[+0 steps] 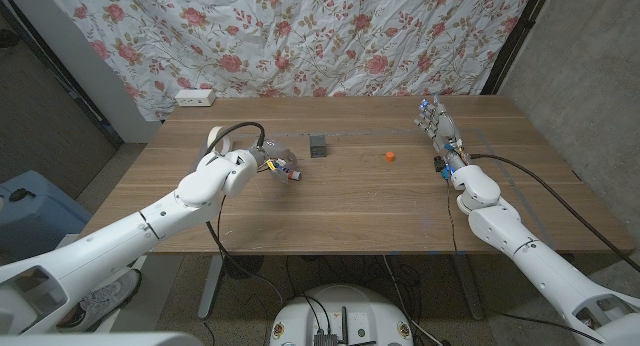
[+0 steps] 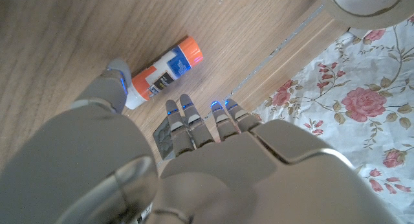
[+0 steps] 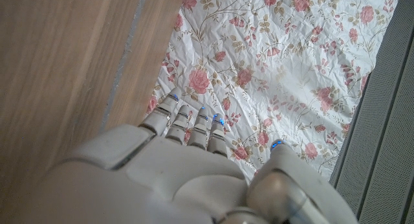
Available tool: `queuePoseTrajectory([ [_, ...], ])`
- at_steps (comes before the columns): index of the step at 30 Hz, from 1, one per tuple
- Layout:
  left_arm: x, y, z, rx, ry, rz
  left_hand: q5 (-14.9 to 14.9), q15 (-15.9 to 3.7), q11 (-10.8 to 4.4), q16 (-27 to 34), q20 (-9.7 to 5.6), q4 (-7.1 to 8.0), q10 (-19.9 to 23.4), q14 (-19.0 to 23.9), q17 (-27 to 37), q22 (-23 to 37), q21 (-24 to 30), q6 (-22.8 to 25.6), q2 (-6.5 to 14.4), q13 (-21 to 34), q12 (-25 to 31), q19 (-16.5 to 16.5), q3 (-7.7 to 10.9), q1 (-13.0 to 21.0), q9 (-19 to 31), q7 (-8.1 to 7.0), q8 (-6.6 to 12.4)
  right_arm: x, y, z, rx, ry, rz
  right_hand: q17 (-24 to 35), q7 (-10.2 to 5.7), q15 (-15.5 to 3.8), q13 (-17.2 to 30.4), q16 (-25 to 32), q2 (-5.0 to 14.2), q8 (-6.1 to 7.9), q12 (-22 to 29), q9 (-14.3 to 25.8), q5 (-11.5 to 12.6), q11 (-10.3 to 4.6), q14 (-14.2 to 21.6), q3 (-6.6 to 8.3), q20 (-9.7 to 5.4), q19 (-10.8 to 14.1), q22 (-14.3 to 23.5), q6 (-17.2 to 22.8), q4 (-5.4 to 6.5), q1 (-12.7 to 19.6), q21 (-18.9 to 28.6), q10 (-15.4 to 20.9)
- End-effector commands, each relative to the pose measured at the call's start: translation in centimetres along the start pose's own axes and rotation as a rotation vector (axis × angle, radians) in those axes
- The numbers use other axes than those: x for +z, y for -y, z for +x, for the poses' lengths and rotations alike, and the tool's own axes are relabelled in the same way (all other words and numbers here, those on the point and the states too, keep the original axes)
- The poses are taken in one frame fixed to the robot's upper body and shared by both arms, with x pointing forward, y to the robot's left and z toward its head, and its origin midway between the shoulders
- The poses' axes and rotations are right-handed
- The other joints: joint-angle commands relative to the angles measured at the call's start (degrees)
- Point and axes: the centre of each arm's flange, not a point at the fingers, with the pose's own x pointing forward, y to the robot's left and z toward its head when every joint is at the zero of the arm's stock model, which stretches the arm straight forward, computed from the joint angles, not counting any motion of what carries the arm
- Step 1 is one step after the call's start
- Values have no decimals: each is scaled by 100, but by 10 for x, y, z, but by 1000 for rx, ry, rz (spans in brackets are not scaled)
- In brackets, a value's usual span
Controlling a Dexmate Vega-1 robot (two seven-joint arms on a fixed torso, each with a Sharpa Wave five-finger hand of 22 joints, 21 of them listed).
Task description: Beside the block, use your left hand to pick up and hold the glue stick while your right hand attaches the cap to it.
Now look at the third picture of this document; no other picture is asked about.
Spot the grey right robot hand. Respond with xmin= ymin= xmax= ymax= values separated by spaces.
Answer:
xmin=0 ymin=87 xmax=360 ymax=224

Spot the grey tape outline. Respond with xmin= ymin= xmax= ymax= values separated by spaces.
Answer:
xmin=100 ymin=0 xmax=148 ymax=133

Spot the floral backdrop cloth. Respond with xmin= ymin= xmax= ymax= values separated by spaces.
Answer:
xmin=145 ymin=0 xmax=402 ymax=183

